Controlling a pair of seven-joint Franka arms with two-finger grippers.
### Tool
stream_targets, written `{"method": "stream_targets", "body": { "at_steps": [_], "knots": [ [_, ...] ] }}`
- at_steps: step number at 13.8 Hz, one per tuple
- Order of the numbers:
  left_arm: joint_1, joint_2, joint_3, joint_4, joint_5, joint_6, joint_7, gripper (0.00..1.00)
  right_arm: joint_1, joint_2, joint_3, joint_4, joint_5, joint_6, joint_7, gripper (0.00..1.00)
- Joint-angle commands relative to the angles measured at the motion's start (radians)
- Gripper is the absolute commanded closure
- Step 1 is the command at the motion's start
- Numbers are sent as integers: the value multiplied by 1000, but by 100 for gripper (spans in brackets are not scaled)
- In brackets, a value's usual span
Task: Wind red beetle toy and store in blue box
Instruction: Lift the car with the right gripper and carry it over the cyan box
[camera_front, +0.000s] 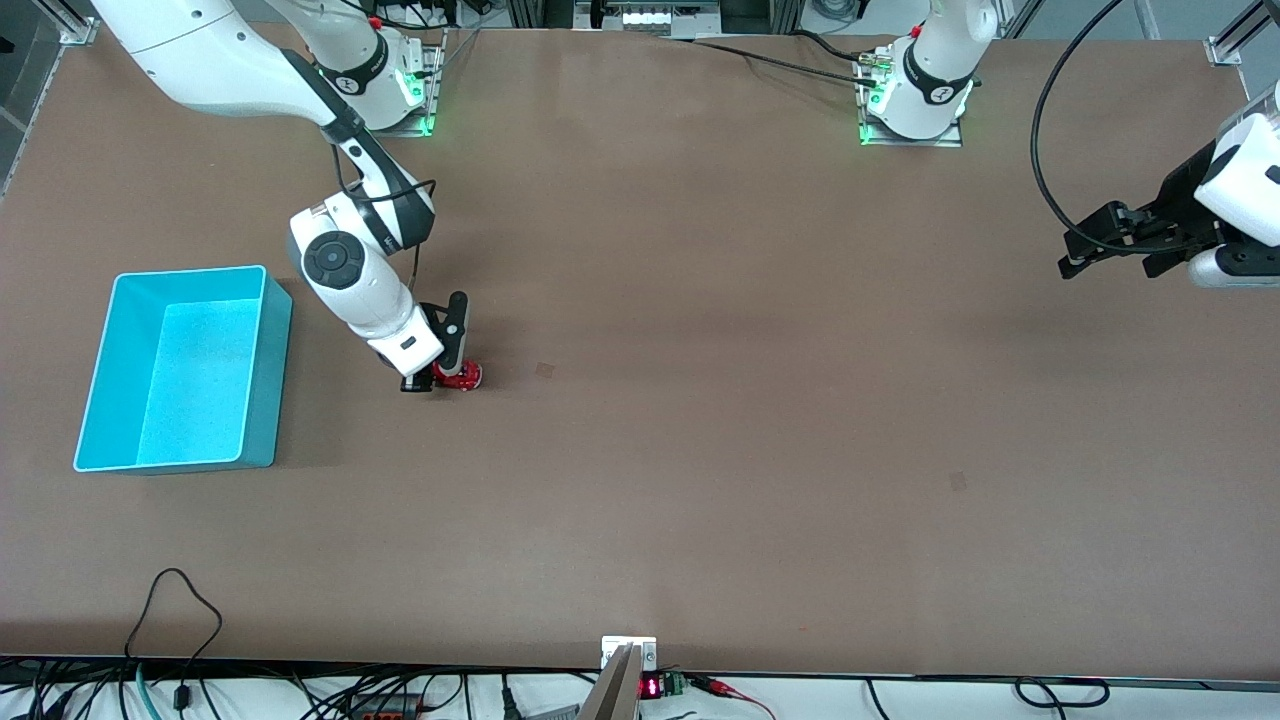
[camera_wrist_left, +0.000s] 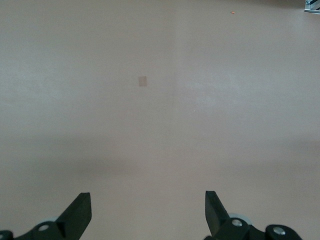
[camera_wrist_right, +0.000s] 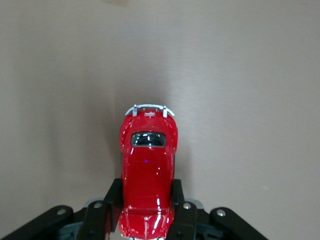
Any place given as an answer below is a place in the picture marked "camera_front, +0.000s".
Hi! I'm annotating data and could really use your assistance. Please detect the thin black looped cable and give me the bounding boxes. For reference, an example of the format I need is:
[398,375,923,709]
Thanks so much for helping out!
[124,567,224,701]

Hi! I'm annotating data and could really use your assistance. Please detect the long black table cable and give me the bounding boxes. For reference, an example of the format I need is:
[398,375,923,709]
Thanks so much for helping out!
[665,38,881,89]

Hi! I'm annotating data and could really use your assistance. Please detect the black coiled cable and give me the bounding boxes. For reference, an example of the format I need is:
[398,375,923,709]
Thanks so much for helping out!
[1015,678,1111,709]

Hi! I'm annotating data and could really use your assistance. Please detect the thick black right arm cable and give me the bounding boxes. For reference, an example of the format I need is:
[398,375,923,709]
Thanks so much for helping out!
[333,145,439,301]

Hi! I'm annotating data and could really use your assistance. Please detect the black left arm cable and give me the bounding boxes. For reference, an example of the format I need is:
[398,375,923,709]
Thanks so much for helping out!
[1032,0,1216,251]

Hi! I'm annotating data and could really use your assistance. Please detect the blue plastic box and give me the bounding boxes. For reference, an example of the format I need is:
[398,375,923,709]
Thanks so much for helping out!
[73,264,294,475]

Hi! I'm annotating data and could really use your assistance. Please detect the red clip lead wire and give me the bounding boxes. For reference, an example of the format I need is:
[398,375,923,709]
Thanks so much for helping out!
[688,675,776,720]

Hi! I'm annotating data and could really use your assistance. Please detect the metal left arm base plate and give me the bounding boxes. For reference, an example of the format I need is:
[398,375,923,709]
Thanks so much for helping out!
[858,45,966,149]

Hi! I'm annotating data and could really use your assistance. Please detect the grey aluminium bar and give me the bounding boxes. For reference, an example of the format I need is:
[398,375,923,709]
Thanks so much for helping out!
[578,645,642,720]

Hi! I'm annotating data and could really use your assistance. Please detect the white mounting bracket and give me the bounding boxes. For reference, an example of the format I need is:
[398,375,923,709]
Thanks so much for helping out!
[601,636,658,671]

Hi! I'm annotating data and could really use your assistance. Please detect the aluminium frame profile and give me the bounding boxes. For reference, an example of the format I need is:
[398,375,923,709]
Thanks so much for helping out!
[40,0,101,46]
[1205,0,1280,69]

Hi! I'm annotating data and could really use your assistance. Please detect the lit background equipment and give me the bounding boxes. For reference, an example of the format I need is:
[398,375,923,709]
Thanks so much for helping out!
[575,0,723,39]

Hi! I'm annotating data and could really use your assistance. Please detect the short black table cable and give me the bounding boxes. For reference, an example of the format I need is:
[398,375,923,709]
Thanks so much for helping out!
[795,28,871,63]

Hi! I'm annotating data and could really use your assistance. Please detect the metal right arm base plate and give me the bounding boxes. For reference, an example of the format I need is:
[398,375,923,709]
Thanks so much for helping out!
[330,28,448,138]

